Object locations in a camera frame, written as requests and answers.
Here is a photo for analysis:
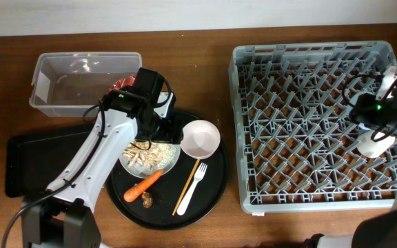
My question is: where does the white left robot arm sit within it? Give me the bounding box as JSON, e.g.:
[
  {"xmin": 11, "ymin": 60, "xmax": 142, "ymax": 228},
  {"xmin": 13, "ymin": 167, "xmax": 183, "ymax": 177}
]
[{"xmin": 1, "ymin": 68, "xmax": 183, "ymax": 247}]

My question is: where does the red crumpled snack wrapper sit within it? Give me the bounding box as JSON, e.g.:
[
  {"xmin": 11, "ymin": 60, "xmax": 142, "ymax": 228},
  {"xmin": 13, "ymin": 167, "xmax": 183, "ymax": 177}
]
[{"xmin": 108, "ymin": 74, "xmax": 136, "ymax": 94}]

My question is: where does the pink plastic bowl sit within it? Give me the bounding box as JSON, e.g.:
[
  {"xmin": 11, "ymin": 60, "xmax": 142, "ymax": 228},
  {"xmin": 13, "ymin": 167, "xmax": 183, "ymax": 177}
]
[{"xmin": 180, "ymin": 120, "xmax": 221, "ymax": 160}]

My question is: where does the cream plastic cup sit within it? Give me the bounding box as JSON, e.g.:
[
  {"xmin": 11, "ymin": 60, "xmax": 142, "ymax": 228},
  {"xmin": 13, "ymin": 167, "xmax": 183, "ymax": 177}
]
[{"xmin": 356, "ymin": 127, "xmax": 396, "ymax": 158}]

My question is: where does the orange carrot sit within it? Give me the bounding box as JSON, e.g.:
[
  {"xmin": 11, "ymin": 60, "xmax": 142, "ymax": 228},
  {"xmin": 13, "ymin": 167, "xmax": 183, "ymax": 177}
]
[{"xmin": 123, "ymin": 169, "xmax": 163, "ymax": 203}]

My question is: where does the brown food scrap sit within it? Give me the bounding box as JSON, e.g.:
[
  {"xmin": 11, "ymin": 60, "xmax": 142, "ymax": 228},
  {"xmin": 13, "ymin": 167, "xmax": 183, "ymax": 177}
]
[{"xmin": 141, "ymin": 192, "xmax": 153, "ymax": 209}]

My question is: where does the grey plate with food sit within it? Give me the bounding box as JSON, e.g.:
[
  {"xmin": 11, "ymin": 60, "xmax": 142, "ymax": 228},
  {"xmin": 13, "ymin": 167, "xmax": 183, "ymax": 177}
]
[{"xmin": 119, "ymin": 141, "xmax": 181, "ymax": 178}]

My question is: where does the black rectangular tray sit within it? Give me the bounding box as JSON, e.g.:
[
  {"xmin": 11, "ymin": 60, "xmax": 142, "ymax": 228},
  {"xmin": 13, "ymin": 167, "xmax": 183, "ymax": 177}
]
[{"xmin": 5, "ymin": 124, "xmax": 93, "ymax": 198}]

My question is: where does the wooden chopstick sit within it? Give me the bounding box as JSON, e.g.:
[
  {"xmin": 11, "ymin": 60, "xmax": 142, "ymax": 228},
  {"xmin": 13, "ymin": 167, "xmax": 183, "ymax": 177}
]
[{"xmin": 172, "ymin": 158, "xmax": 200, "ymax": 216}]

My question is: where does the clear plastic waste bin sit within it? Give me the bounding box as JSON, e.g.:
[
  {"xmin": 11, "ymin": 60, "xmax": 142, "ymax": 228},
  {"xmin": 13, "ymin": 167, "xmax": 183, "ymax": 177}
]
[{"xmin": 29, "ymin": 52, "xmax": 142, "ymax": 117}]

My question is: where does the grey dishwasher rack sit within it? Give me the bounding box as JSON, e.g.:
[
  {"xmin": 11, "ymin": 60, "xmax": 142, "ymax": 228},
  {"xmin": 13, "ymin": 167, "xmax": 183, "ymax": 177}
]
[{"xmin": 228, "ymin": 41, "xmax": 397, "ymax": 215}]

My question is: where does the round black serving tray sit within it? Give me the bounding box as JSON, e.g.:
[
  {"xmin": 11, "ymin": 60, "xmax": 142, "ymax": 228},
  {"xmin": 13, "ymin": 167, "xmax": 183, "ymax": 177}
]
[{"xmin": 104, "ymin": 109, "xmax": 230, "ymax": 231}]

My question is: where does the white plastic fork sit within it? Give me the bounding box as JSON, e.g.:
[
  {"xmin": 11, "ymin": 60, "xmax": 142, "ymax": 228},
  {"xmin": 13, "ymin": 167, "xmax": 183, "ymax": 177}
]
[{"xmin": 176, "ymin": 163, "xmax": 207, "ymax": 216}]

